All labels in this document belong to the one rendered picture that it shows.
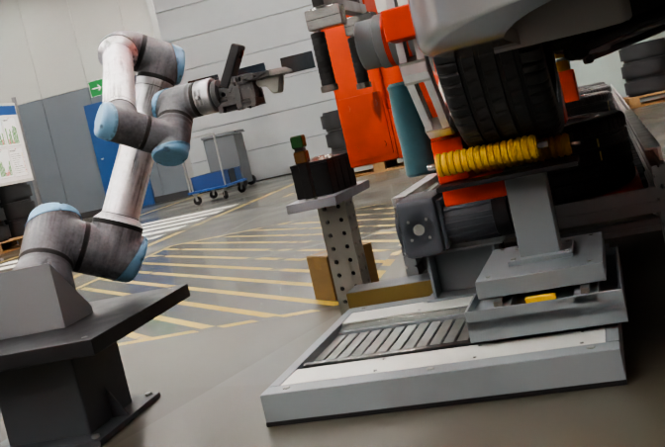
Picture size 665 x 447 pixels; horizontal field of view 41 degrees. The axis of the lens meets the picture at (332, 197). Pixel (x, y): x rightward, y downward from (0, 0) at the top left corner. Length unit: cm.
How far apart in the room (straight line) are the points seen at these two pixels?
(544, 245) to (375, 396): 58
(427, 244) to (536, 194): 46
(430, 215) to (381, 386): 69
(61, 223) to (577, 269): 142
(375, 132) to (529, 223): 72
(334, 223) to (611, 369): 131
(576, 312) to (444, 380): 34
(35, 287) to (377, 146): 110
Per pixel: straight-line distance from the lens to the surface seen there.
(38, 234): 262
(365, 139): 280
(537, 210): 226
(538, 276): 214
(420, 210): 258
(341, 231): 301
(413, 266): 294
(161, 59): 275
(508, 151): 216
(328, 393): 210
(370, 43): 229
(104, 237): 265
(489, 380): 201
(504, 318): 212
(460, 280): 277
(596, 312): 210
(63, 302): 249
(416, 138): 241
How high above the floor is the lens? 66
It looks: 4 degrees down
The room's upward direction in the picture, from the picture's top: 13 degrees counter-clockwise
